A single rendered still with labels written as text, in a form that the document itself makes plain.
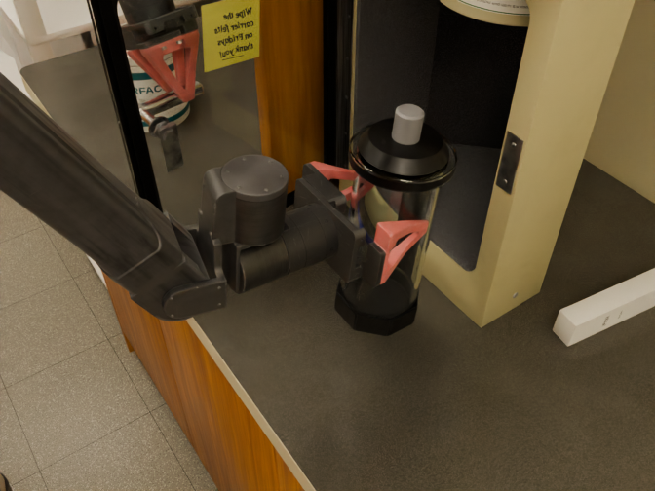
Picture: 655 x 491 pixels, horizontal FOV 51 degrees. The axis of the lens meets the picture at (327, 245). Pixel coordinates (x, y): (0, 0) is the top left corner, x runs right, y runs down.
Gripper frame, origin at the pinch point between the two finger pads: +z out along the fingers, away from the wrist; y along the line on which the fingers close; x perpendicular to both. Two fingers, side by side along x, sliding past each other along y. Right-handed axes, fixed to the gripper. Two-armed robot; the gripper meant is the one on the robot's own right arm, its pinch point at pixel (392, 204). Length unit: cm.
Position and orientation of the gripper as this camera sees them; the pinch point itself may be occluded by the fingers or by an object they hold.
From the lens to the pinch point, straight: 72.5
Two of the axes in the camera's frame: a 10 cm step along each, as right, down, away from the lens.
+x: -0.9, 7.5, 6.6
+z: 8.2, -3.2, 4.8
